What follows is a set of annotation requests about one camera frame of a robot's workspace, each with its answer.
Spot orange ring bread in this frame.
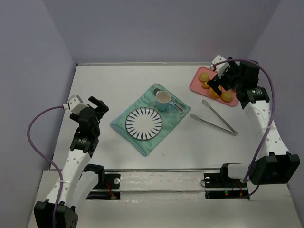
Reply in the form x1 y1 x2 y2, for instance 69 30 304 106
209 86 222 99

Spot metal tongs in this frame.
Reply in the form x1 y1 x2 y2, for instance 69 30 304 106
190 99 238 136

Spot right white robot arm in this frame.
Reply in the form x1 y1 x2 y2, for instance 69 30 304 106
208 55 300 185

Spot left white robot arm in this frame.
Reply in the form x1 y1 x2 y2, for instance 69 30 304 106
34 95 109 228

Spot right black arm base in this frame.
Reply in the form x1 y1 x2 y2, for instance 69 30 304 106
200 172 249 199

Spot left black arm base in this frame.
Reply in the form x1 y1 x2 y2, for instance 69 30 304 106
86 173 121 200

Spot striped long bread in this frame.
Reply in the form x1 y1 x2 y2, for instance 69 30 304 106
202 82 210 89

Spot round bun front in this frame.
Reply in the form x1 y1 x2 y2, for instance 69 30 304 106
221 91 233 103

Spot round bun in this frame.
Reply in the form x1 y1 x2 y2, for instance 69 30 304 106
221 91 233 103
198 72 209 82

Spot round bun back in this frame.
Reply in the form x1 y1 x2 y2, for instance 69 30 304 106
198 72 209 82

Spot pink tray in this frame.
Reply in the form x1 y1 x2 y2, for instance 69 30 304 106
190 67 239 107

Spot white blue striped plate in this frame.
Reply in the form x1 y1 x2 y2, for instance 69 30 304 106
125 107 162 141

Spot metal spoon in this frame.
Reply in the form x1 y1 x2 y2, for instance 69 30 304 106
153 88 184 113

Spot light blue mug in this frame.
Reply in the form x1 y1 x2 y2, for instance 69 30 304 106
155 91 175 112

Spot green cloth mat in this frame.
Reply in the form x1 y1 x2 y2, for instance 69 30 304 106
110 83 191 156

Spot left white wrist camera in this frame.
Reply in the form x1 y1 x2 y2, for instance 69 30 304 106
67 95 88 115

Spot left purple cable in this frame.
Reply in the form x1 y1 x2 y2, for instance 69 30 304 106
27 104 69 228

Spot metal table rail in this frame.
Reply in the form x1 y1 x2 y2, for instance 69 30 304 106
76 62 211 67

